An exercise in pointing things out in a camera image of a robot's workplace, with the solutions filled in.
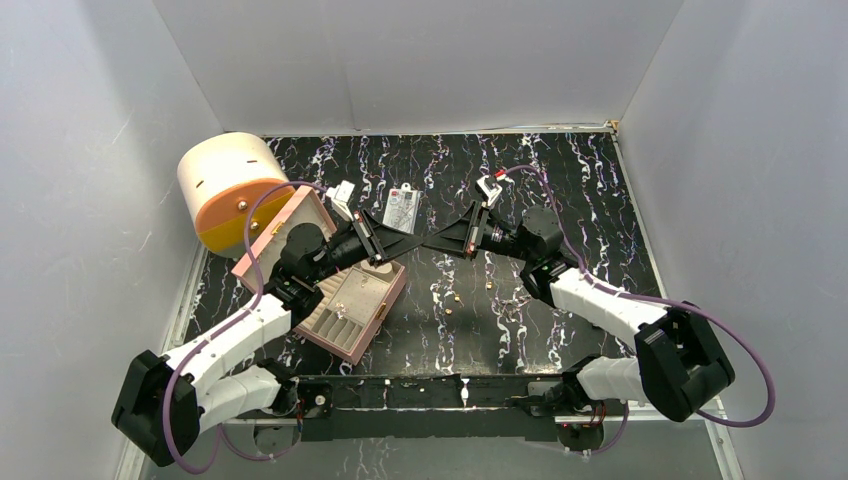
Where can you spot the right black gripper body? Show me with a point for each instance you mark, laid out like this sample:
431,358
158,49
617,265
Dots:
497,237

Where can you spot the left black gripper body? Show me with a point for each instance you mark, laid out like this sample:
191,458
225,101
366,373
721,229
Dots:
353,247

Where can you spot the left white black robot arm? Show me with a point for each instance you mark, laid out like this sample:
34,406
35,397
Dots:
166,401

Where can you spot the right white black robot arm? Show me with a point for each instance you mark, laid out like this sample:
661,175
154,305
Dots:
679,364

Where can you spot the pink open jewelry box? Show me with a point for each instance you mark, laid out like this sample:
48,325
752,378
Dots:
331,291

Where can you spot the white orange cylindrical drawer box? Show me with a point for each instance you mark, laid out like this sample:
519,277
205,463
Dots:
221,178

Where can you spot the clear packaged necklace card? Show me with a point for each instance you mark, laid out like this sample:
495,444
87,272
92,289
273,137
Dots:
402,208

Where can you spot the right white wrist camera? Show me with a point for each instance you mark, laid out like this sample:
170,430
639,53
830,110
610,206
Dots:
490,189

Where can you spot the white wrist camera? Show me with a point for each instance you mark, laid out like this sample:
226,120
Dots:
339,197
490,189

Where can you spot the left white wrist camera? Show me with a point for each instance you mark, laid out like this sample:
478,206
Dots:
339,197

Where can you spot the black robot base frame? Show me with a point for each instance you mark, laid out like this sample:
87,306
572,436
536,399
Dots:
536,408

